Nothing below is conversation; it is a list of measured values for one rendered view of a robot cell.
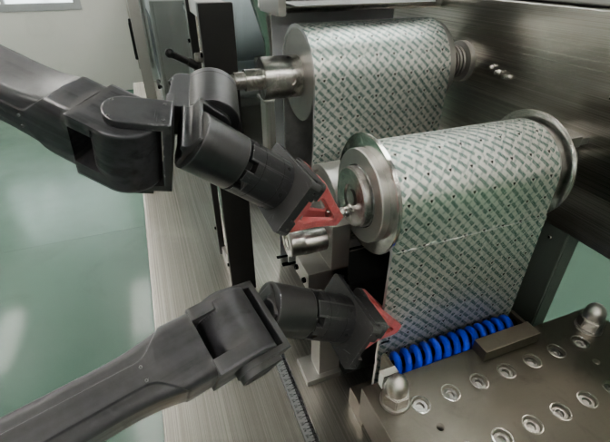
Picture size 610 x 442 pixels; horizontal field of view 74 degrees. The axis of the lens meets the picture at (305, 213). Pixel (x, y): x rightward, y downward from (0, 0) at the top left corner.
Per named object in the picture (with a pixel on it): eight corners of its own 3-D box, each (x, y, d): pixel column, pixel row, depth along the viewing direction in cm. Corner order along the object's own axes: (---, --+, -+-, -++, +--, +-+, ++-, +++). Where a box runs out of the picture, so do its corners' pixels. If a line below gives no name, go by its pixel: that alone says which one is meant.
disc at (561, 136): (475, 185, 66) (499, 95, 58) (477, 185, 66) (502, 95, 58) (550, 235, 55) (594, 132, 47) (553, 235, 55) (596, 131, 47)
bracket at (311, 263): (294, 364, 70) (290, 213, 54) (329, 353, 72) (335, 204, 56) (304, 387, 66) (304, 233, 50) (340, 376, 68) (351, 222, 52)
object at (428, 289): (375, 358, 57) (389, 252, 47) (506, 313, 64) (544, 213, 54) (377, 360, 56) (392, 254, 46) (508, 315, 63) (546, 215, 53)
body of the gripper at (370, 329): (358, 371, 47) (306, 368, 43) (322, 311, 55) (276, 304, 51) (387, 330, 45) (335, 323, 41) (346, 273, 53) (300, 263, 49)
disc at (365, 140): (336, 214, 59) (342, 115, 51) (339, 213, 59) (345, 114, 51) (389, 279, 47) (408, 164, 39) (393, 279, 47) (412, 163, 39)
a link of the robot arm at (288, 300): (276, 316, 40) (267, 269, 43) (243, 349, 43) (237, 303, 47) (330, 323, 43) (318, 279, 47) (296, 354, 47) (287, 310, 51)
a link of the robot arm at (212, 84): (110, 193, 38) (96, 120, 32) (124, 117, 45) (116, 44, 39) (238, 198, 42) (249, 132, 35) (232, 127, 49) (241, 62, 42)
